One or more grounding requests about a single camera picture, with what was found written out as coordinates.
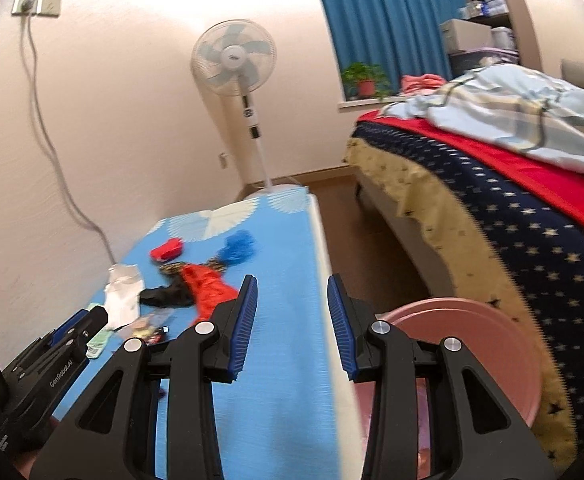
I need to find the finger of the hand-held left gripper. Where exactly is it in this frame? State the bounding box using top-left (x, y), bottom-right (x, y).
top-left (47, 305), bottom-right (110, 357)

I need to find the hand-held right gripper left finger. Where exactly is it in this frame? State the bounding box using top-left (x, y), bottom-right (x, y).
top-left (32, 274), bottom-right (259, 480)

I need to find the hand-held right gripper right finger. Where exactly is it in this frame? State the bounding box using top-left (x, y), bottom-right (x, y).
top-left (327, 274), bottom-right (557, 480)

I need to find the pink plastic basin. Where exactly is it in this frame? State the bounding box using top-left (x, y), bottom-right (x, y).
top-left (354, 297), bottom-right (545, 480)

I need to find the green packet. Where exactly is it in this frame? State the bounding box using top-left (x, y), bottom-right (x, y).
top-left (86, 327), bottom-right (111, 360)

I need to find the white paper bag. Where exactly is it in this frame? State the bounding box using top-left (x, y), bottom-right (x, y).
top-left (104, 263), bottom-right (145, 331)

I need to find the blue patterned table cover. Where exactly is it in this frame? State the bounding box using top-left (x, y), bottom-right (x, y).
top-left (47, 195), bottom-right (343, 480)

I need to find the red plastic packet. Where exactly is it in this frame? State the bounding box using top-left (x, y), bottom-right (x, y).
top-left (181, 265), bottom-right (241, 324)

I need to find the clear plastic wrapper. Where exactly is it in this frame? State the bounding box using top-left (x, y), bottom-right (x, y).
top-left (139, 310), bottom-right (175, 329)

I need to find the black red wrapper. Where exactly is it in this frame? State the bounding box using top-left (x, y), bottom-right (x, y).
top-left (138, 282), bottom-right (195, 310)

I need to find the blue crumpled wrapper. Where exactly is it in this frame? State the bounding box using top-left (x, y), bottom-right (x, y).
top-left (216, 230), bottom-right (258, 264)

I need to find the white table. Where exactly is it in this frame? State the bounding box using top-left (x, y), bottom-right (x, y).
top-left (306, 194), bottom-right (370, 480)

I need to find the small red crumpled wrapper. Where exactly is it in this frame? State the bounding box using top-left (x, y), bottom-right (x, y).
top-left (150, 239), bottom-right (185, 263)

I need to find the yellow star bed sheet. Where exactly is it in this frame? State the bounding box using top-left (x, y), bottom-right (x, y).
top-left (344, 137), bottom-right (581, 467)

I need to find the navy star blanket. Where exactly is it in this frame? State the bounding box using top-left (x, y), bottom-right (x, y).
top-left (349, 122), bottom-right (584, 377)

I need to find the white window sill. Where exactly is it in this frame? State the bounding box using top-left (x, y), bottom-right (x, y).
top-left (337, 97), bottom-right (390, 112)

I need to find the red blanket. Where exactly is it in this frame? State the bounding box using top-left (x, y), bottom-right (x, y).
top-left (356, 110), bottom-right (584, 252)

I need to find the potted green plant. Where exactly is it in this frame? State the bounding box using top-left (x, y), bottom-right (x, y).
top-left (341, 62), bottom-right (393, 102)

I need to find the coral pink cloth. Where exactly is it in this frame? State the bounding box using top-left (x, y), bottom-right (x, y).
top-left (401, 74), bottom-right (448, 96)

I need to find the white standing fan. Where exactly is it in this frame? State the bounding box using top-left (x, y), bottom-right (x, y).
top-left (190, 19), bottom-right (313, 202)

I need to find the light blue plaid duvet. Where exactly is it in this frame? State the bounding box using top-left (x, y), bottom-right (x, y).
top-left (379, 65), bottom-right (584, 182)

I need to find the purple storage box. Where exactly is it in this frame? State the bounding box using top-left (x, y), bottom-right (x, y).
top-left (446, 49), bottom-right (521, 82)

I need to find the blue curtain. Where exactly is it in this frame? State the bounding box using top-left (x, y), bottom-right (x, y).
top-left (309, 0), bottom-right (468, 100)

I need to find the grey cardboard box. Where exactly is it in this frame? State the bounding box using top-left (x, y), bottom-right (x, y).
top-left (439, 19), bottom-right (495, 56)

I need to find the white round container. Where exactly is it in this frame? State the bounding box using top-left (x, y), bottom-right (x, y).
top-left (492, 26), bottom-right (516, 52)

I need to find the bed frame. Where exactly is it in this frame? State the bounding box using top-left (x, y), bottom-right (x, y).
top-left (356, 170), bottom-right (453, 297)

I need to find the grey power cable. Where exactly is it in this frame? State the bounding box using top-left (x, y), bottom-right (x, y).
top-left (18, 5), bottom-right (118, 267)

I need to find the wall shelf with items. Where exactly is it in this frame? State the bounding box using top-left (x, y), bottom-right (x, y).
top-left (458, 0), bottom-right (518, 57)

